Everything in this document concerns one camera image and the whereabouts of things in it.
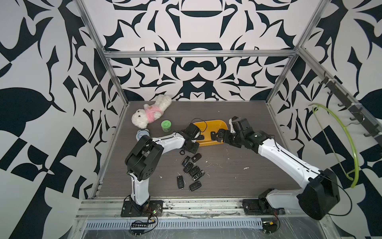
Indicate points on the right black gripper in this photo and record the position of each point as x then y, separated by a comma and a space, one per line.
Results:
225, 139

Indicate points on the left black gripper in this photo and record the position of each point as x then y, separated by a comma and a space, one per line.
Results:
194, 150

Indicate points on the yellow plastic storage box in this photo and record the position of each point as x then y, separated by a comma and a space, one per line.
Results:
209, 130

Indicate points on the black car key top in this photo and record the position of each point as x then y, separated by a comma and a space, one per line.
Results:
196, 157

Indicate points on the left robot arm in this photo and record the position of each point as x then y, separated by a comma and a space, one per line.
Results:
143, 159

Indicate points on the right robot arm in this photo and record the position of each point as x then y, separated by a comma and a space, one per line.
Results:
319, 190

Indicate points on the black flip key slanted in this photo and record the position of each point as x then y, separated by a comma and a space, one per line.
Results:
185, 161

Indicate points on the black car key middle-left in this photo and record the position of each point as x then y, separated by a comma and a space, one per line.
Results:
188, 167

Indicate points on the black car key centre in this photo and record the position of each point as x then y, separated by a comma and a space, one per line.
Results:
194, 171

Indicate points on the black chrome-edged car key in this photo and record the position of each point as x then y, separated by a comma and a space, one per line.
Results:
198, 176

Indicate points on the black car key lower left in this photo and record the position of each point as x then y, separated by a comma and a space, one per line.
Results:
180, 182

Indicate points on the black car key bottom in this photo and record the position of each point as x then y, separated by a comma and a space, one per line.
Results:
195, 186

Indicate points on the light blue alarm clock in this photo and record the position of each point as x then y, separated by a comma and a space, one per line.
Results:
142, 132

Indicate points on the white plush dog pink shirt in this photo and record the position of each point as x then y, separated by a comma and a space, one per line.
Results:
150, 113

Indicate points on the green plastic clothes hanger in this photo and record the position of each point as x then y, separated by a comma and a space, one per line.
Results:
338, 141

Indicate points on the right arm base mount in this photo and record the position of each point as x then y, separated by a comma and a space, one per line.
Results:
256, 206

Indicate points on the white slotted cable duct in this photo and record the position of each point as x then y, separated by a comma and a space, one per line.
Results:
176, 224

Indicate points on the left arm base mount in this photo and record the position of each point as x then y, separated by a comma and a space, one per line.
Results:
131, 209

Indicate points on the aluminium frame back bar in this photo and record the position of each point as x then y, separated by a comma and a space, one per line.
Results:
199, 53

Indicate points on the black wall hook rack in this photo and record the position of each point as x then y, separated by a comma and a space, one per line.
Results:
359, 112

